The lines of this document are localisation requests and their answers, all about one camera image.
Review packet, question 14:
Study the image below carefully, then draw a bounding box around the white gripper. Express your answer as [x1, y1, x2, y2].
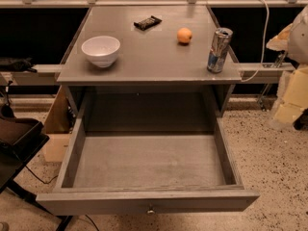
[266, 24, 308, 129]

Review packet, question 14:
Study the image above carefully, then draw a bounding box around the silver blue redbull can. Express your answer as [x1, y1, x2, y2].
[207, 27, 233, 73]

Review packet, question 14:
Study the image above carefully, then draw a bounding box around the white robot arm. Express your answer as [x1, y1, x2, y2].
[266, 6, 308, 129]

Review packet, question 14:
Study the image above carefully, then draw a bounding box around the grey wooden drawer cabinet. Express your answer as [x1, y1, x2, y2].
[59, 5, 241, 136]

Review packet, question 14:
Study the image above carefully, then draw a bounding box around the round metal drawer knob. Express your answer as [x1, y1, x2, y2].
[146, 205, 156, 216]

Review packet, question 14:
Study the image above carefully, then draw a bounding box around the open grey top drawer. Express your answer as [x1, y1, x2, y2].
[37, 127, 259, 216]

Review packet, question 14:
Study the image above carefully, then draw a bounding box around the orange fruit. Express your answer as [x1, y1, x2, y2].
[177, 28, 193, 44]

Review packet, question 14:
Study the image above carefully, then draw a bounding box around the black snack bar wrapper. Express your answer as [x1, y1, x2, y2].
[134, 15, 162, 31]

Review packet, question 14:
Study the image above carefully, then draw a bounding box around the white ceramic bowl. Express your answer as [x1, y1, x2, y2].
[81, 36, 121, 67]

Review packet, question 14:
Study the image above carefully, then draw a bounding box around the cardboard box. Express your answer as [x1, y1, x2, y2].
[42, 87, 70, 163]

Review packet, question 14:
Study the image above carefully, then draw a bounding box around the black chair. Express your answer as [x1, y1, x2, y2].
[0, 103, 75, 231]

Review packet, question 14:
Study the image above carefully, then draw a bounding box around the white hanging cable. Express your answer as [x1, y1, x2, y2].
[241, 0, 270, 83]

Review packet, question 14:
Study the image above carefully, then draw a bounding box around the black floor cable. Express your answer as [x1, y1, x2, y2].
[24, 166, 59, 186]

